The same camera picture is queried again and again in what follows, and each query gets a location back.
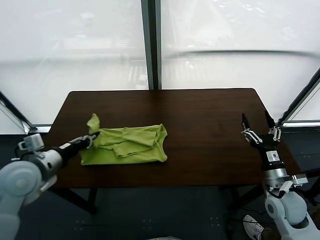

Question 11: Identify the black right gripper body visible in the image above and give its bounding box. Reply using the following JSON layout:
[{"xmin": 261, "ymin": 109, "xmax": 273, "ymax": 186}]
[{"xmin": 254, "ymin": 134, "xmax": 283, "ymax": 171}]

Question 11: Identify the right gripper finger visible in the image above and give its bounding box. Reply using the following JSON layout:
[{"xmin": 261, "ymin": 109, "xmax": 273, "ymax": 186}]
[
  {"xmin": 241, "ymin": 113, "xmax": 263, "ymax": 147},
  {"xmin": 264, "ymin": 111, "xmax": 282, "ymax": 142}
]

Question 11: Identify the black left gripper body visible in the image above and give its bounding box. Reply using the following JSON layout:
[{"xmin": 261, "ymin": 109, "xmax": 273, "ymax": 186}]
[{"xmin": 59, "ymin": 136, "xmax": 92, "ymax": 161}]

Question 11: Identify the lime green t-shirt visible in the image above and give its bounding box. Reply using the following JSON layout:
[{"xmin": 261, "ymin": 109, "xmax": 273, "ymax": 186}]
[{"xmin": 79, "ymin": 112, "xmax": 168, "ymax": 166}]

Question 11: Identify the black tripod stand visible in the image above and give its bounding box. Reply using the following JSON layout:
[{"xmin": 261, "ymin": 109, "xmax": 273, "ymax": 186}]
[{"xmin": 299, "ymin": 167, "xmax": 320, "ymax": 206}]

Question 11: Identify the black metal table leg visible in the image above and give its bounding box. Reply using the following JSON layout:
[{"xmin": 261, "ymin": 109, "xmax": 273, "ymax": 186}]
[
  {"xmin": 219, "ymin": 186, "xmax": 242, "ymax": 208},
  {"xmin": 49, "ymin": 187, "xmax": 98, "ymax": 215}
]

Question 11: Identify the white sneaker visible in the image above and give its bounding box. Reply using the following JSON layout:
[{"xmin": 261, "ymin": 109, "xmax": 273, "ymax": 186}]
[{"xmin": 242, "ymin": 214, "xmax": 265, "ymax": 240}]

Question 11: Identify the olive brown trouser leg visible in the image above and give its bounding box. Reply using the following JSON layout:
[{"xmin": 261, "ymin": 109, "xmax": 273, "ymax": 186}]
[{"xmin": 261, "ymin": 226, "xmax": 275, "ymax": 240}]

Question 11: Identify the grey robot torso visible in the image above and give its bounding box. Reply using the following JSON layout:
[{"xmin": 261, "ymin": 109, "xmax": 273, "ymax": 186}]
[{"xmin": 152, "ymin": 234, "xmax": 181, "ymax": 240}]

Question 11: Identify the grey slanted window frame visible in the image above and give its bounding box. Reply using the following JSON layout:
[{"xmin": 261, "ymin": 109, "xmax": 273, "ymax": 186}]
[
  {"xmin": 0, "ymin": 88, "xmax": 52, "ymax": 135},
  {"xmin": 277, "ymin": 72, "xmax": 320, "ymax": 128}
]

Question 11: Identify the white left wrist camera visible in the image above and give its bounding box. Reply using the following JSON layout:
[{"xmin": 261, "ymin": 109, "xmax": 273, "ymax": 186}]
[{"xmin": 16, "ymin": 133, "xmax": 45, "ymax": 157}]

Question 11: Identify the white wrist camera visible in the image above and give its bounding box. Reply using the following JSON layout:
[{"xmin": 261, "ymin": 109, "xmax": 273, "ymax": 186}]
[
  {"xmin": 291, "ymin": 173, "xmax": 309, "ymax": 187},
  {"xmin": 16, "ymin": 133, "xmax": 45, "ymax": 157}
]

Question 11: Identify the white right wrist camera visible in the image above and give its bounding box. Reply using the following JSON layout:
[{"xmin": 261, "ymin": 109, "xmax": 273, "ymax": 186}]
[{"xmin": 291, "ymin": 173, "xmax": 309, "ymax": 187}]

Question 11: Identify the dark grey window post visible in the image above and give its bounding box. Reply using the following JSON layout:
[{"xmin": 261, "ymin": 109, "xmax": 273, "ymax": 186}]
[{"xmin": 140, "ymin": 0, "xmax": 163, "ymax": 91}]

